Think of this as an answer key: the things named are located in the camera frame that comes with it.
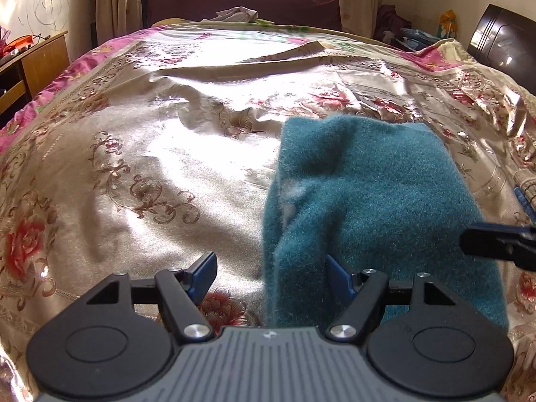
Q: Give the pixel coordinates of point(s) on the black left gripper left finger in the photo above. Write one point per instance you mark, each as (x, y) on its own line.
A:
(182, 292)

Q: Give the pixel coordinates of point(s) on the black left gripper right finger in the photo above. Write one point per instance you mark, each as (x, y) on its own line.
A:
(362, 297)

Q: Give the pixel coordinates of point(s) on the dark wooden headboard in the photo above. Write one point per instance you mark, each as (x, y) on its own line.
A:
(506, 41)

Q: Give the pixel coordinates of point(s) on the grey crumpled cloth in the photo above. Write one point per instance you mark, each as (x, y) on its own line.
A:
(237, 14)

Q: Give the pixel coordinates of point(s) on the floral satin bedspread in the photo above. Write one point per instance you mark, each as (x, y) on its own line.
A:
(159, 146)

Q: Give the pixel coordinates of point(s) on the teal fuzzy sweater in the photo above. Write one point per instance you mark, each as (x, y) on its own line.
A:
(373, 195)

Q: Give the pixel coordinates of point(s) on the blue patterned cloth strip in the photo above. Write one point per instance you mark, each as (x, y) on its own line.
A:
(525, 190)

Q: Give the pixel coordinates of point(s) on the yellow orange toy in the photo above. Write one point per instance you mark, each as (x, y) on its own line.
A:
(448, 25)

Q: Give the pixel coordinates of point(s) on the pile of clothes in corner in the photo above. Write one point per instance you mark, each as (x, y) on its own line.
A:
(393, 30)

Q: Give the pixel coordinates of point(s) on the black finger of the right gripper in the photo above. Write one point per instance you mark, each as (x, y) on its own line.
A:
(501, 242)

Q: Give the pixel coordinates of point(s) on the beige curtain left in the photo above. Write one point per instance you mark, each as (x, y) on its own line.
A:
(116, 18)

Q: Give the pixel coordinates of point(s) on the wooden side desk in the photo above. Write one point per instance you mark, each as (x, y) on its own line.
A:
(24, 77)

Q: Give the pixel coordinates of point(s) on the dark red sofa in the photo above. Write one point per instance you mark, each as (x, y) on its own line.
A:
(315, 13)

